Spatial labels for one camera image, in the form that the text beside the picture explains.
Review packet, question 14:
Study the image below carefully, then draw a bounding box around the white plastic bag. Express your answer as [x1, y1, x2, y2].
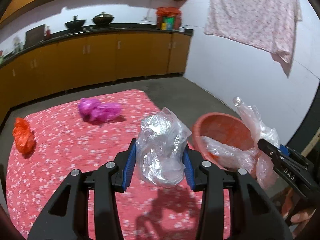
[233, 97, 280, 190]

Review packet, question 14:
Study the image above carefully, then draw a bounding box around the small orange plastic bag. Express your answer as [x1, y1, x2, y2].
[12, 118, 36, 156]

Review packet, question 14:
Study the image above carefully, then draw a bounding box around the magenta plastic bag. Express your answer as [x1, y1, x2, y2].
[78, 98, 122, 123]

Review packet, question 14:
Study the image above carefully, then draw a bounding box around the small clear plastic bag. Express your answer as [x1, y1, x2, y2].
[136, 107, 191, 188]

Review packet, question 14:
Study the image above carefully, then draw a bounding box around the clear bubble wrap sheet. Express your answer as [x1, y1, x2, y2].
[202, 136, 259, 172]

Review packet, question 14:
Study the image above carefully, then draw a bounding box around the brown kitchen cabinet row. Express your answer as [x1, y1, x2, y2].
[1, 24, 194, 119]

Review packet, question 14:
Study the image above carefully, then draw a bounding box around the person's hand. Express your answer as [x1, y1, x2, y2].
[281, 189, 317, 238]

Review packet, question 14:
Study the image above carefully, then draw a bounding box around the orange plastic basket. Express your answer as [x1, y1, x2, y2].
[192, 112, 257, 178]

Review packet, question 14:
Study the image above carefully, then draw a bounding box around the red floral tablecloth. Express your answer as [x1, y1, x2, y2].
[6, 89, 202, 239]

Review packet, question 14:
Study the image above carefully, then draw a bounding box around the pink floral hanging cloth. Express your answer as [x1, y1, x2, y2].
[204, 0, 302, 75]

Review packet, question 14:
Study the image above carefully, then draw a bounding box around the red bag of groceries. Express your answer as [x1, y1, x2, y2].
[156, 7, 182, 30]

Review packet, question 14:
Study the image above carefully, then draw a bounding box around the clear jar on counter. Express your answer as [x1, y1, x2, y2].
[13, 35, 23, 54]

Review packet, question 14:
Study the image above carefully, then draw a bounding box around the small red bottle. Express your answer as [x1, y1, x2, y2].
[44, 26, 50, 40]

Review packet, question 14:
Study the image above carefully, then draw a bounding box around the dark cutting board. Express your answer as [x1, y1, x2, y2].
[24, 24, 45, 49]

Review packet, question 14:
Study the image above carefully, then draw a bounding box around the black wok left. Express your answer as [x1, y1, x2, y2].
[65, 15, 86, 31]

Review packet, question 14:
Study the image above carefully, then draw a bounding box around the black wok with lid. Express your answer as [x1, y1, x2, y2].
[92, 12, 114, 28]

